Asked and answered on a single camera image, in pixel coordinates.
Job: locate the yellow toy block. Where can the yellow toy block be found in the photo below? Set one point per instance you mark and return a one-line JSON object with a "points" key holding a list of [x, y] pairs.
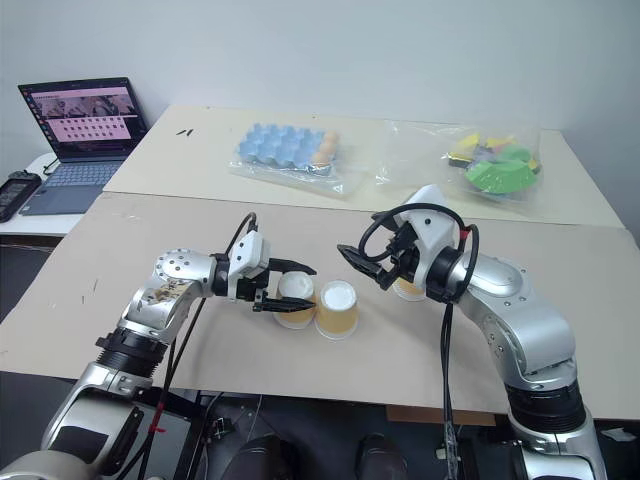
{"points": [[467, 144]]}

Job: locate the white side table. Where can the white side table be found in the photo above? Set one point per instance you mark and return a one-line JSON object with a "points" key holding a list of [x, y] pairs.
{"points": [[35, 225]]}

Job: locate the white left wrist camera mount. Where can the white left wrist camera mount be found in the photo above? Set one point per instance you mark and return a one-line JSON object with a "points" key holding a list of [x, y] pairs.
{"points": [[247, 252]]}

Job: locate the beige cardboard sheet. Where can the beige cardboard sheet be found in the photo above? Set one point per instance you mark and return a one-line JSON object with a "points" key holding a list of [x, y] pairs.
{"points": [[150, 235], [200, 165]]}

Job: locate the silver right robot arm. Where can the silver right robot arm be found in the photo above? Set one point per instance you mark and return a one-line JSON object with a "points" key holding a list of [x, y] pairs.
{"points": [[520, 320]]}

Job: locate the dark rounded shape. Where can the dark rounded shape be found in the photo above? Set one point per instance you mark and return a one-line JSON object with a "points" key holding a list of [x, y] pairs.
{"points": [[262, 457], [381, 457]]}

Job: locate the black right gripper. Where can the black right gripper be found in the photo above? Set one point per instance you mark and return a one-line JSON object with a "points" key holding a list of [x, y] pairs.
{"points": [[404, 260]]}

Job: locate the bag of colourful toys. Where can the bag of colourful toys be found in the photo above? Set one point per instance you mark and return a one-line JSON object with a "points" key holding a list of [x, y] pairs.
{"points": [[500, 175]]}

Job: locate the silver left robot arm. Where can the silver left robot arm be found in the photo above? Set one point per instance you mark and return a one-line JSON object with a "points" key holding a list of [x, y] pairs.
{"points": [[165, 300]]}

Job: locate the clear plastic egg tray bag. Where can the clear plastic egg tray bag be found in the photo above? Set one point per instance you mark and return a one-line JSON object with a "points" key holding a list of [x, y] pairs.
{"points": [[345, 180]]}

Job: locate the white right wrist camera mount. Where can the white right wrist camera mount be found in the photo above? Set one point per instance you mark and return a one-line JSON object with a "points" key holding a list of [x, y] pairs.
{"points": [[432, 225]]}

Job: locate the clear plastic toy bag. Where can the clear plastic toy bag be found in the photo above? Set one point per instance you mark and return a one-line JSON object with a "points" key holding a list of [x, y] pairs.
{"points": [[415, 155]]}

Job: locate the blue egg tray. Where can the blue egg tray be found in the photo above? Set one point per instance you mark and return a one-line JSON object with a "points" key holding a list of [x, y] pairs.
{"points": [[280, 145]]}

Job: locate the black handheld controller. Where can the black handheld controller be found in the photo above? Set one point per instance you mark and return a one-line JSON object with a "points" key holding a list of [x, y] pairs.
{"points": [[15, 192]]}

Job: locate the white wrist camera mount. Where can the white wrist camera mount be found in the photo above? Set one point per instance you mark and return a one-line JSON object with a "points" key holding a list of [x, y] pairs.
{"points": [[247, 252], [432, 225]]}

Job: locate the grey open laptop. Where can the grey open laptop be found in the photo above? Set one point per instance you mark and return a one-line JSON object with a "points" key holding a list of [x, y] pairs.
{"points": [[82, 135]]}

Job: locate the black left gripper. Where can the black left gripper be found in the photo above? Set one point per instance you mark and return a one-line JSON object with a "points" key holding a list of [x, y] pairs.
{"points": [[250, 290]]}

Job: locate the brown egg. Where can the brown egg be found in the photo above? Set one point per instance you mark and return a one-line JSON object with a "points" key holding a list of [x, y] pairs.
{"points": [[332, 136], [322, 158], [328, 148]]}

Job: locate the tan paper cup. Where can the tan paper cup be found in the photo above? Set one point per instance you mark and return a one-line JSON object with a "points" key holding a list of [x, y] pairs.
{"points": [[295, 295], [337, 312], [409, 292]]}

